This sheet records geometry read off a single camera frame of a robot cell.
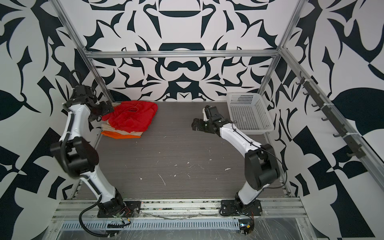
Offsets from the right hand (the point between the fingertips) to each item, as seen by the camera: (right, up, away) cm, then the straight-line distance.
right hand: (199, 124), depth 88 cm
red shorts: (-43, +5, +10) cm, 45 cm away
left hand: (-55, +9, -2) cm, 55 cm away
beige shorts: (-59, -2, +9) cm, 59 cm away
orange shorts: (-54, -8, +10) cm, 56 cm away
